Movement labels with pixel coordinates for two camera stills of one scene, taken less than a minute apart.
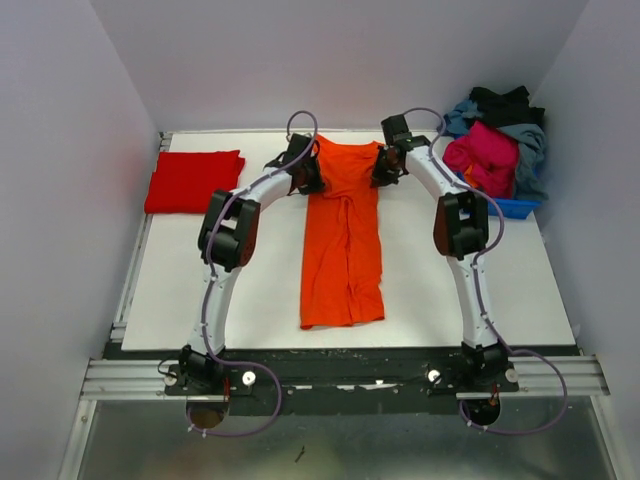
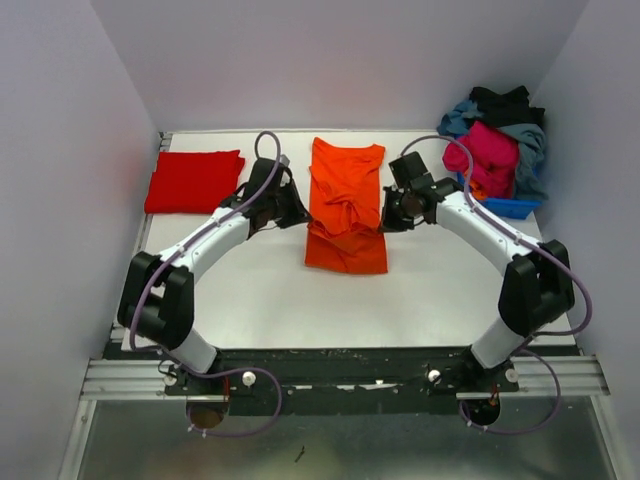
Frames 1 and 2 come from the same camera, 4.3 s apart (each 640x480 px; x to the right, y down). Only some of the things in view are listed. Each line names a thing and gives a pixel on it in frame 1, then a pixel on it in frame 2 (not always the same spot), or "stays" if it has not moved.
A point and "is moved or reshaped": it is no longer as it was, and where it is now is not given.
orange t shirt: x=342 y=239 is moved or reshaped
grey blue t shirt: x=531 y=176 stays
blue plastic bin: x=513 y=208 stays
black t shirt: x=508 y=109 stays
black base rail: x=340 y=379 stays
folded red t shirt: x=185 y=182 stays
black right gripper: x=379 y=178 -> x=390 y=224
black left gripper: x=315 y=185 -> x=298 y=215
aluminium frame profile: x=126 y=374 stays
